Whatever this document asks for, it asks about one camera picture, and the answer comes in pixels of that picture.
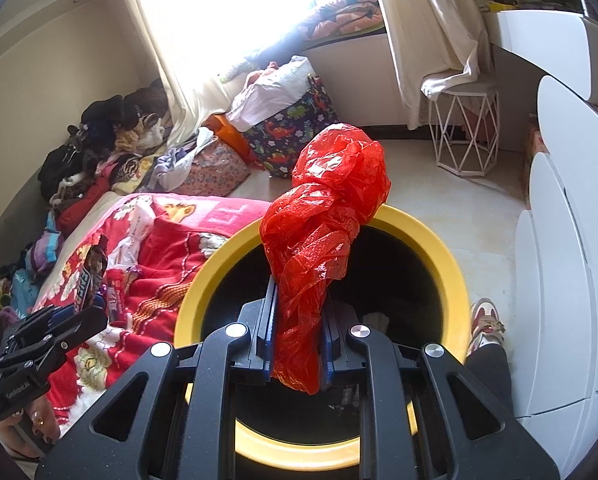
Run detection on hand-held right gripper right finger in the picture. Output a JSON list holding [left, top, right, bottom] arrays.
[[321, 300, 562, 480]]

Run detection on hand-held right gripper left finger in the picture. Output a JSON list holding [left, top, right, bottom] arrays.
[[34, 277, 280, 480]]

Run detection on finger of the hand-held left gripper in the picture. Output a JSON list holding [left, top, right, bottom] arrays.
[[0, 305, 80, 356], [39, 302, 110, 363]]

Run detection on dark snack wrapper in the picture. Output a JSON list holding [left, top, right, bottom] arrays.
[[71, 234, 110, 313]]

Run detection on yellow rimmed black trash bin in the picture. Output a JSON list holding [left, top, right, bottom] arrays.
[[174, 202, 470, 468]]

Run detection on red plastic bag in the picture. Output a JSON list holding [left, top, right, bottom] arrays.
[[259, 122, 392, 395]]

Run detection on person's left hand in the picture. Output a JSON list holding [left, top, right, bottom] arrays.
[[0, 400, 60, 461]]

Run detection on red white snack wrapper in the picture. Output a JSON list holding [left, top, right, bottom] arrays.
[[104, 265, 142, 321]]

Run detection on blue striped cloth bundle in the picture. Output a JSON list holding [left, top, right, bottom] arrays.
[[26, 230, 62, 267]]

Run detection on grey upholstered bed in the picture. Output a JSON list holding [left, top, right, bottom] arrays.
[[0, 160, 140, 291]]

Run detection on red floral blanket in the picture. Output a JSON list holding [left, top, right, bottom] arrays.
[[29, 192, 272, 431]]

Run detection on red cloth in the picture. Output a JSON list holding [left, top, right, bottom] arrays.
[[56, 187, 114, 233]]

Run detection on yellow black patterned cloth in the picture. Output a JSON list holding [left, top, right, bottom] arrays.
[[99, 152, 154, 196]]

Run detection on white pink sneaker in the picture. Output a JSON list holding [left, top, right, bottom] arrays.
[[466, 297, 507, 356]]

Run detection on floral fabric bag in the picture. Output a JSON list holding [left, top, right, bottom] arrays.
[[179, 140, 252, 197]]

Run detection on lilac white cloth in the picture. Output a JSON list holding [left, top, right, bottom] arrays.
[[151, 127, 214, 191]]

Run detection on orange bag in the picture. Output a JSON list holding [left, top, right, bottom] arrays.
[[206, 114, 254, 163]]

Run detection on dinosaur print storage bag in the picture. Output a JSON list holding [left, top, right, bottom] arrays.
[[241, 75, 340, 178]]

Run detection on pile of dark clothes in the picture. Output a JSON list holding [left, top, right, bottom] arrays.
[[38, 87, 170, 206]]

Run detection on cream curtain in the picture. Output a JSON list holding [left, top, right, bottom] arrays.
[[369, 0, 492, 131], [111, 0, 240, 146]]

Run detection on dark jacket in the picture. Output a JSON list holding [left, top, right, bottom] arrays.
[[239, 42, 304, 68]]

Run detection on white dresser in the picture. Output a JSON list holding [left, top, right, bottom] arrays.
[[481, 7, 598, 418]]

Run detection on orange cardboard box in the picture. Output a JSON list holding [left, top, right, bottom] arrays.
[[526, 120, 546, 162]]

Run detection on orange patterned quilt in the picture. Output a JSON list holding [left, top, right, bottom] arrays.
[[296, 0, 384, 41]]

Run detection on white wire stool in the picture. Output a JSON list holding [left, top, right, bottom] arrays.
[[426, 77, 500, 178]]

